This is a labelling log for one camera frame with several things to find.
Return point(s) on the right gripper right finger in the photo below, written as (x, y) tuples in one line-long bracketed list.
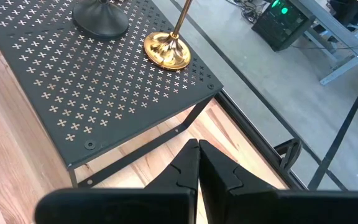
[(228, 202)]

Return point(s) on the black perforated metal shelf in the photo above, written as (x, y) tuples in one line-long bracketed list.
[(120, 130)]

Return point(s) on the black hook clamp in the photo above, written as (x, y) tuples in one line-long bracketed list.
[(297, 147)]

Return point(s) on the black metal table frame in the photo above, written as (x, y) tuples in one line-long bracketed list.
[(250, 134)]

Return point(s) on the black computer tower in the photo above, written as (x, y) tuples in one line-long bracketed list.
[(278, 28)]

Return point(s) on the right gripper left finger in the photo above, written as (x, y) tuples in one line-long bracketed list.
[(172, 205)]

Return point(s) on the tall black candlestick holder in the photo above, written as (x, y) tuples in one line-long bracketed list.
[(101, 20)]

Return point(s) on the tall gold candlestick holder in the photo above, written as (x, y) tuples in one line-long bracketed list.
[(166, 51)]

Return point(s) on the grey metal desk frame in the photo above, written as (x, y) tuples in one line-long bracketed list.
[(337, 32)]

